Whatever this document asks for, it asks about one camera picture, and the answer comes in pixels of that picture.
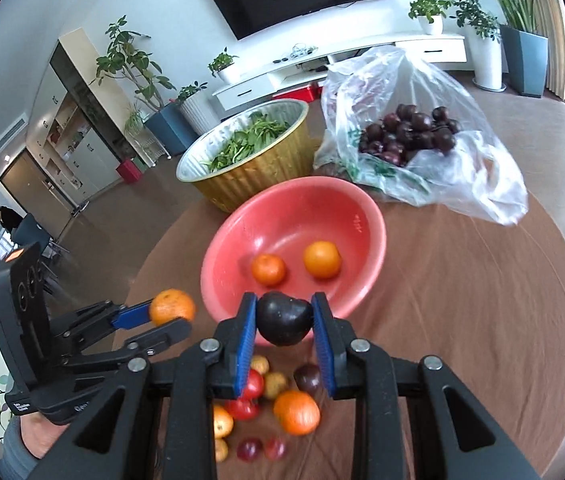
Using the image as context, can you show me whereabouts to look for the person's left forearm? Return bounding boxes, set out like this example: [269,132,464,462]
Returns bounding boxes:
[0,410,70,480]

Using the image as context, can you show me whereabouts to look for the tall display cabinet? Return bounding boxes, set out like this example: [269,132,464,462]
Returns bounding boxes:
[27,27,130,206]

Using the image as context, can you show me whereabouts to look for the plant in tall white pot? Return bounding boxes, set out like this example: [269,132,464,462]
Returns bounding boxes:
[454,0,507,92]

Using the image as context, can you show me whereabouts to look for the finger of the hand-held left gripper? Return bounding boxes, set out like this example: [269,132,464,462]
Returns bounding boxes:
[52,299,153,356]
[62,320,193,386]

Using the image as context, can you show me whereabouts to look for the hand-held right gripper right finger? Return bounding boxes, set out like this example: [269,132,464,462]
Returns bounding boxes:
[311,291,541,480]

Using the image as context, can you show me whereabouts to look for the white wire rack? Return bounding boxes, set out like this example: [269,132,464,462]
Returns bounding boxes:
[137,132,170,165]

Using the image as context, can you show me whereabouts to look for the dark purple plum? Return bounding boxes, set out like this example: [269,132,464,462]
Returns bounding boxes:
[256,291,314,347]
[293,363,322,395]

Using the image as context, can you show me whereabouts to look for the small spider plant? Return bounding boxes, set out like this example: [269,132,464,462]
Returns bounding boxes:
[123,104,149,137]

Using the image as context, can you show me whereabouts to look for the beige curtain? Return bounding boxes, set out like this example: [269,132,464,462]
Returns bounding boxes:
[525,0,565,103]

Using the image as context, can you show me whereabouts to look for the large plant in blue pot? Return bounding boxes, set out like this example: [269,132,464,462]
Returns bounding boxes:
[90,16,198,157]

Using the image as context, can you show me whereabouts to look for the small plant in white pot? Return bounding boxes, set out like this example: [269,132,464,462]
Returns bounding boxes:
[409,0,456,36]
[207,47,240,85]

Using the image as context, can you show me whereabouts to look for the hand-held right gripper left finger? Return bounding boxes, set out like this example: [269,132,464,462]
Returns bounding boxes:
[27,292,258,480]

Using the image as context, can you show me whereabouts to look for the orange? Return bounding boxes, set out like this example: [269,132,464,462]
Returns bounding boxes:
[150,288,196,326]
[303,241,342,279]
[273,390,322,436]
[251,253,287,287]

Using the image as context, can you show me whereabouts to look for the brown door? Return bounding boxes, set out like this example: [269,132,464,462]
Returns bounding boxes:
[0,150,77,233]

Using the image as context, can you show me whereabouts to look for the plant in white ribbed pot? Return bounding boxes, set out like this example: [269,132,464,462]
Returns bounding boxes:
[176,81,220,136]

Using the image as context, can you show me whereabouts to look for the white television stand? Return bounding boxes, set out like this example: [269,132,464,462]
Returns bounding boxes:
[211,31,467,111]

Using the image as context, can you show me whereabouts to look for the dark chair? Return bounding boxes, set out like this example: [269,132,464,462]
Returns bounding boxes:
[12,212,70,281]

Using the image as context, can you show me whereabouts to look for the small red plum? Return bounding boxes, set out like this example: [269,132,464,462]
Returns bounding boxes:
[264,436,289,461]
[236,437,264,462]

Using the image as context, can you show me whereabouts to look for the clear plastic bag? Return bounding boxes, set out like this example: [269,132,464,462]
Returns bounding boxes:
[313,45,529,226]

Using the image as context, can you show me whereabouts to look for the green leafy vegetables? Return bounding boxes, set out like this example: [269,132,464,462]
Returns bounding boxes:
[201,111,293,173]

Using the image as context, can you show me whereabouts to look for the red plastic bowl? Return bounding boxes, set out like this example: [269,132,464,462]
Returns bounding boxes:
[201,176,387,323]

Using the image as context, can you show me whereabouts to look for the large plant in grey-blue pot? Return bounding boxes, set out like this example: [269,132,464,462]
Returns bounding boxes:
[455,0,549,98]

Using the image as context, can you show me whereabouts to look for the yellow round fruit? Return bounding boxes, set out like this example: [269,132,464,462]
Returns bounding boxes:
[212,404,234,438]

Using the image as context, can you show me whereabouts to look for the red tomato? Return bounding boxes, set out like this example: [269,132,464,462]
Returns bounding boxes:
[223,396,262,422]
[242,368,266,401]

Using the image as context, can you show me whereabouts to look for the small red bin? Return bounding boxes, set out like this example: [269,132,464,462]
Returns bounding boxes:
[116,158,144,184]

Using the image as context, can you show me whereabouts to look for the gold foil basin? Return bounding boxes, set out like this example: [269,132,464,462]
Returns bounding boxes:
[176,99,319,213]

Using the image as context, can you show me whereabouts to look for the red box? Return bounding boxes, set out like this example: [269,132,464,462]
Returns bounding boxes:
[272,85,323,107]

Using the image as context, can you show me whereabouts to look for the pile of dark plums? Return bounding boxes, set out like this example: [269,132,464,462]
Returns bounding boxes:
[357,104,461,167]

